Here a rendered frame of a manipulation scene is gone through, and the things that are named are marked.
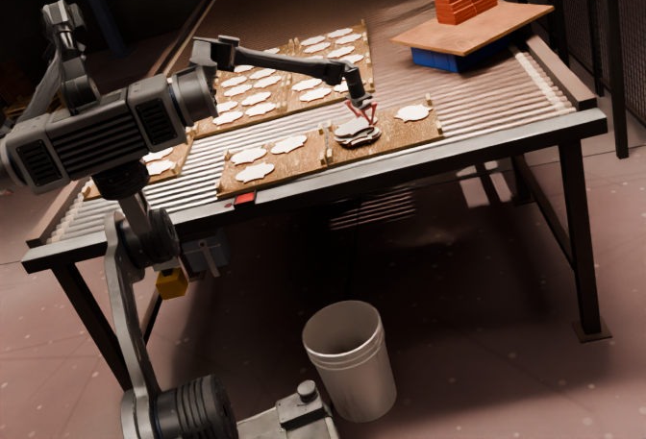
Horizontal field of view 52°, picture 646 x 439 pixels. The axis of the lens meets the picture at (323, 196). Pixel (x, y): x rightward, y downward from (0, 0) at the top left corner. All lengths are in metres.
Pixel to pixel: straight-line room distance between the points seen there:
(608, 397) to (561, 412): 0.17
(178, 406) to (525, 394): 1.45
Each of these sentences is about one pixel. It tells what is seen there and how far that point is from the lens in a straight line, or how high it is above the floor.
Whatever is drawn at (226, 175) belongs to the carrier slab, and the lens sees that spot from 2.52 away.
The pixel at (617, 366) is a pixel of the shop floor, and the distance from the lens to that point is 2.70.
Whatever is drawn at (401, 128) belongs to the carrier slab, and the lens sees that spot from 2.44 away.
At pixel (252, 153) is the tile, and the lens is 2.60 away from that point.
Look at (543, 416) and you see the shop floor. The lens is 2.55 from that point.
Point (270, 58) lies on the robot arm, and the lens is 2.27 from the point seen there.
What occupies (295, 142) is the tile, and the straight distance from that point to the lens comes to 2.56.
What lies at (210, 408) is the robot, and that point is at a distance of 1.52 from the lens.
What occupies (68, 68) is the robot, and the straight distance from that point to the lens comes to 1.72.
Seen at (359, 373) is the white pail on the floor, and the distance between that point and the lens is 2.46.
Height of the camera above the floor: 1.94
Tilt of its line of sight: 28 degrees down
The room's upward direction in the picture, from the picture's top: 18 degrees counter-clockwise
